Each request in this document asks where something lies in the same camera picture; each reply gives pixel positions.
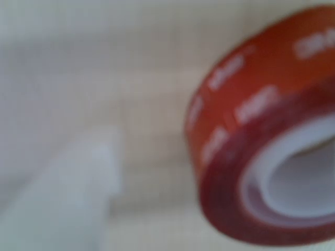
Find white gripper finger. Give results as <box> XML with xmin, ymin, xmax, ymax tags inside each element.
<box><xmin>0</xmin><ymin>125</ymin><xmax>124</xmax><ymax>251</ymax></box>

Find small red tape roll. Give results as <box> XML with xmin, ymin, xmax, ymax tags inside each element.
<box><xmin>183</xmin><ymin>4</ymin><xmax>335</xmax><ymax>248</ymax></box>

